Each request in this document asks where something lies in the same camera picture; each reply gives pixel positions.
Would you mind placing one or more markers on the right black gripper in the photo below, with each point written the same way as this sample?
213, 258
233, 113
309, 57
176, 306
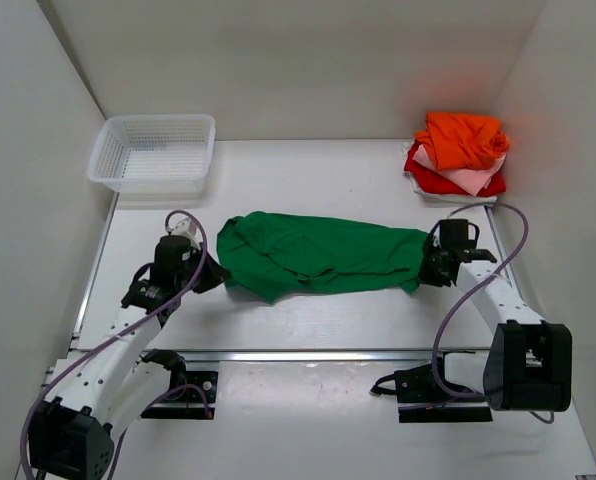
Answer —
424, 275

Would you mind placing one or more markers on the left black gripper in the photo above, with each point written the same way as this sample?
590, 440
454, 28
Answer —
215, 273

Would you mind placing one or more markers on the green t shirt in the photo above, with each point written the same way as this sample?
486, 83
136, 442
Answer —
274, 255

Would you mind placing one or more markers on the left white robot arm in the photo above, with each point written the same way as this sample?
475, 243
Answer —
74, 429

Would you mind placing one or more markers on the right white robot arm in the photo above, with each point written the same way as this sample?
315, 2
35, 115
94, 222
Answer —
528, 366

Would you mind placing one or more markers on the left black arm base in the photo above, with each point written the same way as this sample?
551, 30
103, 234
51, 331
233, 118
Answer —
192, 390

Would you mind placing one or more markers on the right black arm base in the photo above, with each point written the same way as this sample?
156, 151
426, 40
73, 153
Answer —
420, 400

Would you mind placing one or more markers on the red t shirt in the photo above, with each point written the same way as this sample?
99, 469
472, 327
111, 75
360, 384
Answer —
433, 183

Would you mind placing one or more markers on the pink t shirt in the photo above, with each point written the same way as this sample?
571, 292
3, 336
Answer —
471, 181

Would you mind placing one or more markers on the orange t shirt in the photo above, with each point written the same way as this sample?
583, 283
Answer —
462, 141

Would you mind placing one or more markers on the white perforated plastic basket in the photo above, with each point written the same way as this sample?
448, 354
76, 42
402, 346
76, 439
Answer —
154, 154

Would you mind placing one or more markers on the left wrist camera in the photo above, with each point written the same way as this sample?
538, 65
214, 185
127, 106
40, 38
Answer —
187, 229

